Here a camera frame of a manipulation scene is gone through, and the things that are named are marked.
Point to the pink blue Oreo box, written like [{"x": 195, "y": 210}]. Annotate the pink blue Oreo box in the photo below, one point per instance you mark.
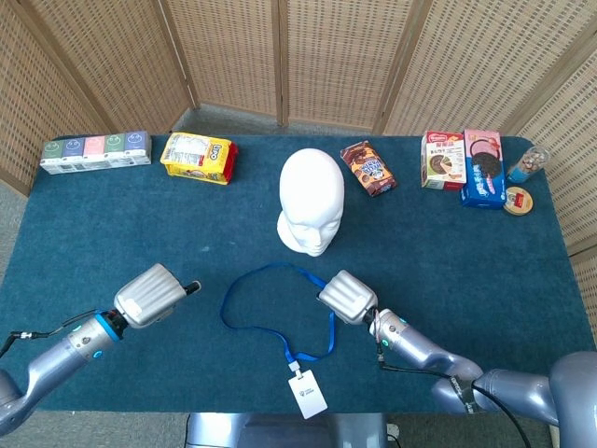
[{"x": 485, "y": 163}]

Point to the white foam mannequin head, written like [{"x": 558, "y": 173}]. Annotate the white foam mannequin head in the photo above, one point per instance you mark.
[{"x": 310, "y": 196}]

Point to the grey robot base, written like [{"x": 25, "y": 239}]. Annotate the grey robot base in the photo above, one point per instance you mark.
[{"x": 280, "y": 434}]

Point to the round wooden red lid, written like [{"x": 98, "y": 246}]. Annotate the round wooden red lid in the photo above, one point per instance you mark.
[{"x": 518, "y": 200}]

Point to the yellow Lipo biscuit bag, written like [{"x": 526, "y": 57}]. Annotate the yellow Lipo biscuit bag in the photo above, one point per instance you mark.
[{"x": 196, "y": 156}]

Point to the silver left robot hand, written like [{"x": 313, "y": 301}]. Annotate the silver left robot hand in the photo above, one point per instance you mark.
[{"x": 149, "y": 294}]

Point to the blue table carpet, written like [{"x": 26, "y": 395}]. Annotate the blue table carpet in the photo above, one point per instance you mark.
[{"x": 140, "y": 233}]

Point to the red white cake box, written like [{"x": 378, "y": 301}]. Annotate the red white cake box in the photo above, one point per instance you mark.
[{"x": 440, "y": 163}]

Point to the clear candy jar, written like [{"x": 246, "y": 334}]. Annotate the clear candy jar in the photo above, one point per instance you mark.
[{"x": 527, "y": 165}]

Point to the brown chocolate cookie pack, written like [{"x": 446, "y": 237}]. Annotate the brown chocolate cookie pack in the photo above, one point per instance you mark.
[{"x": 368, "y": 170}]

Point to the pastel tissue multipack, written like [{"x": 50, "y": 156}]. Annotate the pastel tissue multipack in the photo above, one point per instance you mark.
[{"x": 93, "y": 149}]

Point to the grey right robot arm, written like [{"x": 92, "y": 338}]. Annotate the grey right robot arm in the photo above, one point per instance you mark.
[{"x": 420, "y": 350}]

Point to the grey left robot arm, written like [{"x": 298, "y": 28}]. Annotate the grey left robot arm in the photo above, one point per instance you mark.
[{"x": 70, "y": 345}]

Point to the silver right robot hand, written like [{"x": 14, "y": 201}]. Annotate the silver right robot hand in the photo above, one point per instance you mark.
[{"x": 350, "y": 296}]

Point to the woven bamboo folding screen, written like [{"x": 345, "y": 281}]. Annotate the woven bamboo folding screen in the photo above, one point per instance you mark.
[{"x": 326, "y": 56}]

